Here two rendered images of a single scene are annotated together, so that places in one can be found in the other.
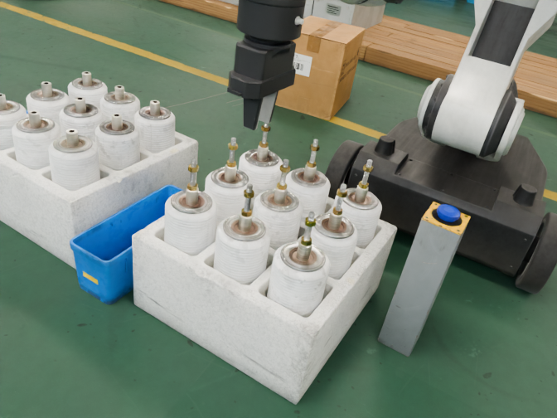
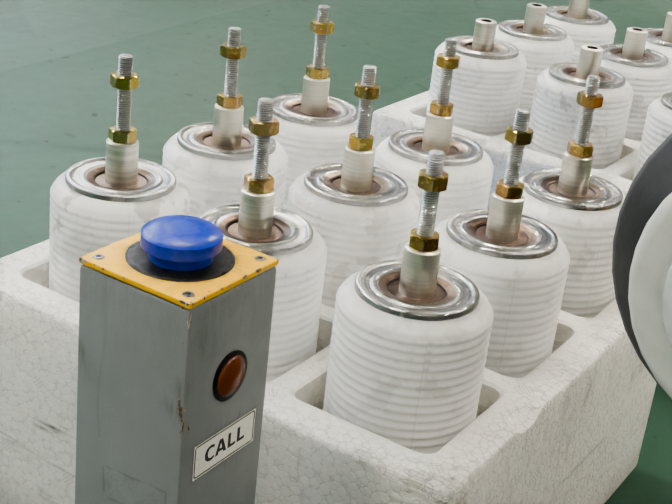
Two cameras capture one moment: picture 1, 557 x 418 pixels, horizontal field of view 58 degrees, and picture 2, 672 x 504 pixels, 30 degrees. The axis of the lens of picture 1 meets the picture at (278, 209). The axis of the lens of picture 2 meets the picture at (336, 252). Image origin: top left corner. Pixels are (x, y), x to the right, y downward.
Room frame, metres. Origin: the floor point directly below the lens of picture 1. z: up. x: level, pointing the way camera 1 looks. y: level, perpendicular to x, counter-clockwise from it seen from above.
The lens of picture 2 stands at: (0.87, -0.84, 0.58)
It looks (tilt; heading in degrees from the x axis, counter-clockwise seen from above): 24 degrees down; 95
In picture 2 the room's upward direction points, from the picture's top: 7 degrees clockwise
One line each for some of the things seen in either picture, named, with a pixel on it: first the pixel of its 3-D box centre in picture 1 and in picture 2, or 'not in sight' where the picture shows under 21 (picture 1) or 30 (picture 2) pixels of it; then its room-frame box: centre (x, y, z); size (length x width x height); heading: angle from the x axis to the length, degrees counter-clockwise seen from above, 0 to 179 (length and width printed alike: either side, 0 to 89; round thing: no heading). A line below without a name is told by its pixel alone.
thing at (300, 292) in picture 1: (294, 296); (116, 297); (0.65, -0.05, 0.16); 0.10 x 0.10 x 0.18
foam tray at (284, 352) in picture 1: (268, 264); (332, 379); (0.81, 0.00, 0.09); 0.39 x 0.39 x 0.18; 64
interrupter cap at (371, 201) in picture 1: (359, 199); (416, 290); (0.86, -0.16, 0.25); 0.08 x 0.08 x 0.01
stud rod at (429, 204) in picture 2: (365, 177); (428, 212); (0.86, -0.16, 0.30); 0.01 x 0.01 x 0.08
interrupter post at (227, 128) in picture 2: (244, 221); (227, 125); (0.70, 0.05, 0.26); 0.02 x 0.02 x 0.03
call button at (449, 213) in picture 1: (448, 214); (181, 247); (0.75, -0.29, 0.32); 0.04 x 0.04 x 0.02
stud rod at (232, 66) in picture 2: (247, 203); (231, 77); (0.70, 0.05, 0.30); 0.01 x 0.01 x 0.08
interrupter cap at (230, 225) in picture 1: (244, 228); (226, 142); (0.70, 0.05, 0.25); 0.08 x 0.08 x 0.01
